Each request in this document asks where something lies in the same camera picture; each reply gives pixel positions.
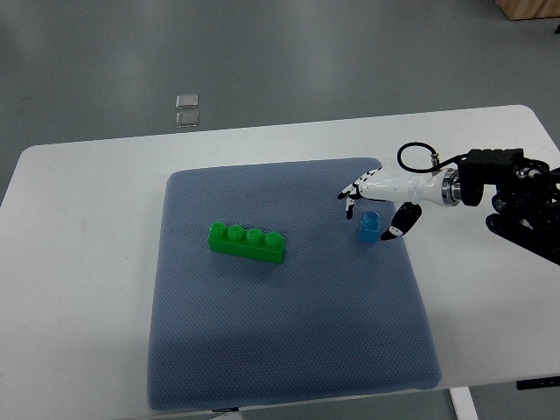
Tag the blue-grey fabric mat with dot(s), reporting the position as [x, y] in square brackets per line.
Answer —
[338, 317]

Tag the black label under table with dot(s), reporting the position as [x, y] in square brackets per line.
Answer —
[226, 410]

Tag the long green block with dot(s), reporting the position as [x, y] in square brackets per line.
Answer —
[250, 243]

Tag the black table control panel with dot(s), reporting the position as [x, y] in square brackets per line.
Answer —
[538, 383]

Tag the upper metal floor plate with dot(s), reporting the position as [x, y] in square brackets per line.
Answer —
[187, 101]

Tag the wooden box corner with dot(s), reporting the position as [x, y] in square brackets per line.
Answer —
[516, 10]

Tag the small blue block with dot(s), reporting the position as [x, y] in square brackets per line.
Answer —
[369, 228]

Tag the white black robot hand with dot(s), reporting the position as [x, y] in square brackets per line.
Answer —
[409, 189]

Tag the white table leg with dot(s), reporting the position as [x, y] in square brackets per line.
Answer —
[463, 404]

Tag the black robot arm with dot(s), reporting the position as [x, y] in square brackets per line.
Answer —
[526, 200]

